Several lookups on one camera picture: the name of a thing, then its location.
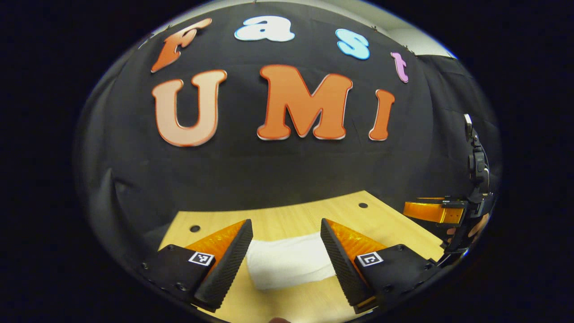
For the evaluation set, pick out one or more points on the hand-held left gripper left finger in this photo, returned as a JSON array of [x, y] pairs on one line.
[[228, 269]]

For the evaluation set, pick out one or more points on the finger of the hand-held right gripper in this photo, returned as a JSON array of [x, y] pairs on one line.
[[426, 211]]

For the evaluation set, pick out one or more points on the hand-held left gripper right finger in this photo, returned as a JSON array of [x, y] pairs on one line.
[[341, 264]]

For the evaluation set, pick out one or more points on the white jeans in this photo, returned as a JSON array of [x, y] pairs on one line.
[[287, 262]]

